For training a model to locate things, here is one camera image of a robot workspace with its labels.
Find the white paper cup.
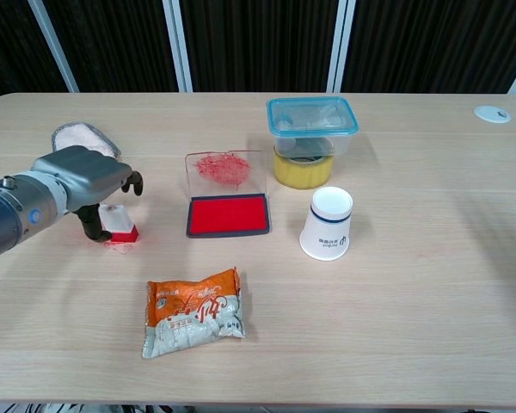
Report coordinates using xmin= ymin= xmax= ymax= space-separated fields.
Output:
xmin=298 ymin=186 xmax=354 ymax=262

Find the white and red stamp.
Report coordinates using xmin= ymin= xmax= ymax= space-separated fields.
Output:
xmin=98 ymin=204 xmax=140 ymax=247

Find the white round cable grommet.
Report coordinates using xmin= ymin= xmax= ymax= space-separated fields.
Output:
xmin=473 ymin=104 xmax=511 ymax=125

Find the pink cloth with grey edge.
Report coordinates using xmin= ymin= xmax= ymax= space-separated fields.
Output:
xmin=51 ymin=121 xmax=123 ymax=159

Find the red ink pad clear lid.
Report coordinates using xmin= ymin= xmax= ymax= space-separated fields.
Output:
xmin=184 ymin=149 xmax=272 ymax=238

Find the clear container with blue lid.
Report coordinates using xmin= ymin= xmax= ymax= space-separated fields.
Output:
xmin=266 ymin=96 xmax=360 ymax=157

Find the yellow tape roll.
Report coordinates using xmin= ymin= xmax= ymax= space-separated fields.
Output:
xmin=272 ymin=145 xmax=335 ymax=190

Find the left silver and black robot hand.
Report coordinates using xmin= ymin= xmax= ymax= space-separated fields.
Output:
xmin=30 ymin=145 xmax=145 ymax=243

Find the orange and white snack packet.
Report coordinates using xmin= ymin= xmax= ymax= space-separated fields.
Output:
xmin=140 ymin=266 xmax=247 ymax=361

